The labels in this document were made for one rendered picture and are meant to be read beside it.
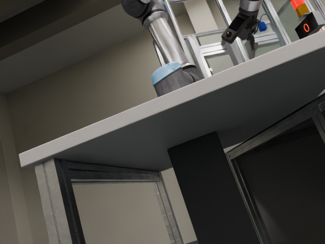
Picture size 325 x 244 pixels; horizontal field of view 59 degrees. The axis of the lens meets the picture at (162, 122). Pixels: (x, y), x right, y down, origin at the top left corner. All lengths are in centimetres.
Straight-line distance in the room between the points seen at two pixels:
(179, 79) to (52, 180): 54
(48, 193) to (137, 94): 386
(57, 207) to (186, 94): 33
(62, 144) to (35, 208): 444
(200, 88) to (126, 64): 415
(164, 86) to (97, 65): 393
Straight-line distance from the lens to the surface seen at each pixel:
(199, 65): 221
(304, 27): 150
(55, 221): 61
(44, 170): 63
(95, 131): 55
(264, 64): 53
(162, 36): 120
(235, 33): 112
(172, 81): 95
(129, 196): 425
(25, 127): 526
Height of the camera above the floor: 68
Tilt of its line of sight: 15 degrees up
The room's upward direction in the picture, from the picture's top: 19 degrees counter-clockwise
